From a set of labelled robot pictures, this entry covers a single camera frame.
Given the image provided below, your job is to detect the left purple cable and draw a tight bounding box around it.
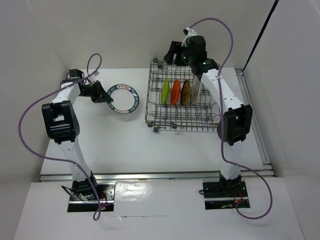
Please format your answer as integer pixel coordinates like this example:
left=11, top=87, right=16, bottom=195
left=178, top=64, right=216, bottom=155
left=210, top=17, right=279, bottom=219
left=18, top=53, right=104, bottom=222

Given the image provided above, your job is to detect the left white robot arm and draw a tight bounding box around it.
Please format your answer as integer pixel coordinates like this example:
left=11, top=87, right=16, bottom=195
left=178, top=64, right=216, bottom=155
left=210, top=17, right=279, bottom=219
left=41, top=69, right=113, bottom=200

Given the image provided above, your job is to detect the grey wire dish rack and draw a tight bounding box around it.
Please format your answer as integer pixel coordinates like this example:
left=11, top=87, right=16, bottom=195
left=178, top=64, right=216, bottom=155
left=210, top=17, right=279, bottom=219
left=145, top=58, right=220, bottom=133

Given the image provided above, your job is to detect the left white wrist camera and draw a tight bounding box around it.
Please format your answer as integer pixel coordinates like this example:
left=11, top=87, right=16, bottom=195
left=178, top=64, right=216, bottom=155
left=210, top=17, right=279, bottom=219
left=83, top=71, right=100, bottom=85

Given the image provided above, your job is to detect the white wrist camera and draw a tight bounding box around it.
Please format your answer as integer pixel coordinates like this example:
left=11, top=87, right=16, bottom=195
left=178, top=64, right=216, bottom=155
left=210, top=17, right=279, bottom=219
left=83, top=71, right=100, bottom=85
left=181, top=27, right=198, bottom=47

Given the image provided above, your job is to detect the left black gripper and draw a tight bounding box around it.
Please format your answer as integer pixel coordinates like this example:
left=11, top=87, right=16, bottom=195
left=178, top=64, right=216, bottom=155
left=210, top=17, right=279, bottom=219
left=78, top=80, right=113, bottom=103

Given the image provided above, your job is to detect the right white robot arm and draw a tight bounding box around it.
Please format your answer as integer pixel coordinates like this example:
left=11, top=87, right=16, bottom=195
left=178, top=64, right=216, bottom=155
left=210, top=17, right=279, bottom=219
left=163, top=35, right=253, bottom=196

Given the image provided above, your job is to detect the orange plate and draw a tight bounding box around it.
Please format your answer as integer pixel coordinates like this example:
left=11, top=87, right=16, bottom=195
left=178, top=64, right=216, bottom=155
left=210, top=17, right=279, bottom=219
left=170, top=78, right=181, bottom=105

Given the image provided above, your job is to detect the brown yellow patterned plate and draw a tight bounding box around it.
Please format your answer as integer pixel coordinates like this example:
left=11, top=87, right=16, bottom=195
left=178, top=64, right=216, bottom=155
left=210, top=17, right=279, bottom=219
left=180, top=79, right=191, bottom=106

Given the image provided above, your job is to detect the black corner pole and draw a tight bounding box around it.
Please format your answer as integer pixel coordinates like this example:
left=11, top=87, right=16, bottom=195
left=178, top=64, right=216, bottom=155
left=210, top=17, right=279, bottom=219
left=241, top=0, right=279, bottom=71

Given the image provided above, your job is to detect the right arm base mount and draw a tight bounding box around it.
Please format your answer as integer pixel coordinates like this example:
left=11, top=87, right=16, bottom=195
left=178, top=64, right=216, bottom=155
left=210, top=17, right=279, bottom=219
left=198, top=181, right=251, bottom=210

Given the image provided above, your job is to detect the white plate with blue rim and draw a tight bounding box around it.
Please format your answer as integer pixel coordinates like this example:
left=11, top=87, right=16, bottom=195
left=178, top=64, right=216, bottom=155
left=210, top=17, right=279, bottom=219
left=107, top=83, right=140, bottom=115

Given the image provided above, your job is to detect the green plate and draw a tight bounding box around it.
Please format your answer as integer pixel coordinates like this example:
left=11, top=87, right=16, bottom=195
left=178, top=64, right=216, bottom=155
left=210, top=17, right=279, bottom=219
left=161, top=78, right=170, bottom=104

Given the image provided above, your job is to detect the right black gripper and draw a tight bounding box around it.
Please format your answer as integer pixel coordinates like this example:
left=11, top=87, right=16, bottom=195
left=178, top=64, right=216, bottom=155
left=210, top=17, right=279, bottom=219
left=163, top=40, right=195, bottom=67

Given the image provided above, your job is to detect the aluminium rail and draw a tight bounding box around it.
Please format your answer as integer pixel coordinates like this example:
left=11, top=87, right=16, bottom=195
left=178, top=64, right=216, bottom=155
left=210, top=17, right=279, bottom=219
left=39, top=170, right=276, bottom=182

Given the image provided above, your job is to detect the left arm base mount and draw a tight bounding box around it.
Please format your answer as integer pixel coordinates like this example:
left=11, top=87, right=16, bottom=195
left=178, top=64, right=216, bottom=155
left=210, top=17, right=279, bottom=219
left=61, top=183, right=116, bottom=213

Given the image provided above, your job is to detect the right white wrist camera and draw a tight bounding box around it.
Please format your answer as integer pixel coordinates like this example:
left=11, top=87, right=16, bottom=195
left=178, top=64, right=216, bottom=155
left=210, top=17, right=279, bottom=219
left=181, top=27, right=198, bottom=47

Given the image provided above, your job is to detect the white plate with grey rings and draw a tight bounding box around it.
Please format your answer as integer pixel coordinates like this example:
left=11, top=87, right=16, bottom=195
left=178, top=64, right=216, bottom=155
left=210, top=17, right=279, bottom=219
left=190, top=76, right=201, bottom=105

